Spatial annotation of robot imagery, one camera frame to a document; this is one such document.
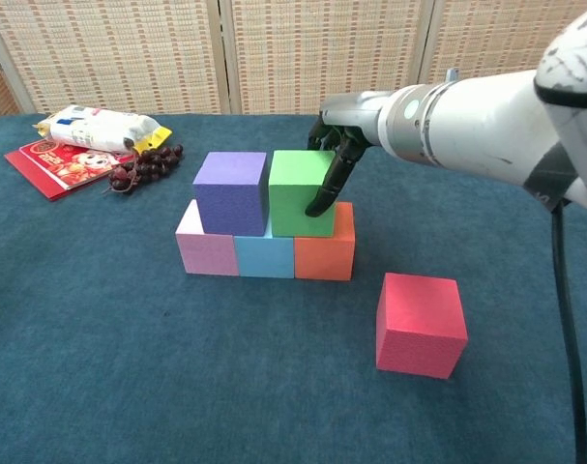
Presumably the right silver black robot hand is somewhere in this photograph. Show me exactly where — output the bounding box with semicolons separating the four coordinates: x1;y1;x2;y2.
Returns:
305;91;396;218

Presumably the green foam cube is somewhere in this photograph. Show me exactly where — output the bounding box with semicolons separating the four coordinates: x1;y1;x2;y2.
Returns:
268;149;339;239

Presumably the orange foam cube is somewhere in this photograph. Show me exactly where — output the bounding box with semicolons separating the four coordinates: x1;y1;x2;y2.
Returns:
293;201;357;282

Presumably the purple foam cube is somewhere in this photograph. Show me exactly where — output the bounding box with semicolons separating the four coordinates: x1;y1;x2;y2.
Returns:
191;151;268;238

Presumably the light blue foam cube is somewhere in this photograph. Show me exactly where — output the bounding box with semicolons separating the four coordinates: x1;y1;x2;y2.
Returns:
233;226;297;280

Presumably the pink foam cube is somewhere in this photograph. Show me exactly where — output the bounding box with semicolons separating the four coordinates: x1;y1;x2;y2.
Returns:
174;198;241;277

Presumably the red foam cube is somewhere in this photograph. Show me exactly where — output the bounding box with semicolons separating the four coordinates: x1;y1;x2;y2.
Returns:
375;272;469;381

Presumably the woven bamboo screen panel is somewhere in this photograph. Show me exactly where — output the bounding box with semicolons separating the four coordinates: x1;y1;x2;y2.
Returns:
0;0;226;116
220;0;434;116
413;0;587;98

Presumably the dark red grape bunch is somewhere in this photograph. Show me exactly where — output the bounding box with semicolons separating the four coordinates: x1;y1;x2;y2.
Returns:
102;143;185;195

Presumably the white yellow snack bag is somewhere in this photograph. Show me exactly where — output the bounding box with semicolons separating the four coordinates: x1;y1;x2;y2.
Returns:
31;103;173;156

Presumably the red cartoon calendar booklet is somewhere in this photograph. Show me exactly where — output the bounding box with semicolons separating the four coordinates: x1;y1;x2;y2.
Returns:
3;138;137;202

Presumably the teal fabric table cover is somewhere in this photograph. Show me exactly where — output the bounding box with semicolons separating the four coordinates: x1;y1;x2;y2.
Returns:
0;113;587;464

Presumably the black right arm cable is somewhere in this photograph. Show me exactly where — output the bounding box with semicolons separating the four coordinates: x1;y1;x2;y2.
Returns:
551;195;587;464

